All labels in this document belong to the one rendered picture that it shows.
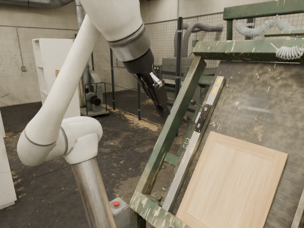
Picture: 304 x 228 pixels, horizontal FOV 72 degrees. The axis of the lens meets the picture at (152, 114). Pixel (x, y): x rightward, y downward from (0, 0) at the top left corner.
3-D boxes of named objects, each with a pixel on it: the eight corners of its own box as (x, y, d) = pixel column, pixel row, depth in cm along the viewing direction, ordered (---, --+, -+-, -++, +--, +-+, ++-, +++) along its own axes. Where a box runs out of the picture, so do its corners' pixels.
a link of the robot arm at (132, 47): (129, 16, 50) (139, 39, 54) (99, 38, 48) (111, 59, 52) (150, 21, 44) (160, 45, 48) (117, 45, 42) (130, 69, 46)
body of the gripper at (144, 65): (156, 46, 48) (168, 77, 54) (137, 40, 54) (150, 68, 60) (131, 65, 46) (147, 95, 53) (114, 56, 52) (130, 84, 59)
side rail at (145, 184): (144, 191, 156) (135, 189, 148) (200, 64, 173) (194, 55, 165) (149, 195, 152) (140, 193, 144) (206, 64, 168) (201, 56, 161)
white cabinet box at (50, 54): (47, 136, 469) (31, 39, 409) (73, 130, 503) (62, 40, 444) (54, 145, 423) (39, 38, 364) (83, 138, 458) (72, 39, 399)
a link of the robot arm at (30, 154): (15, 120, 66) (55, 112, 76) (4, 149, 76) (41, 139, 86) (34, 154, 63) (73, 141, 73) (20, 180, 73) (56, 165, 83)
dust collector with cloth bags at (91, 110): (69, 110, 676) (61, 37, 612) (90, 106, 718) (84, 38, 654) (86, 121, 574) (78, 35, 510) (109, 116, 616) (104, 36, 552)
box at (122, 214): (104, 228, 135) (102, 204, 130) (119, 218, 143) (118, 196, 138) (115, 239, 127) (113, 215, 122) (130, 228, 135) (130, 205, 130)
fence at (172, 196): (164, 208, 135) (161, 207, 132) (219, 78, 149) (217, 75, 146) (171, 212, 131) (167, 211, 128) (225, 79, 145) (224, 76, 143)
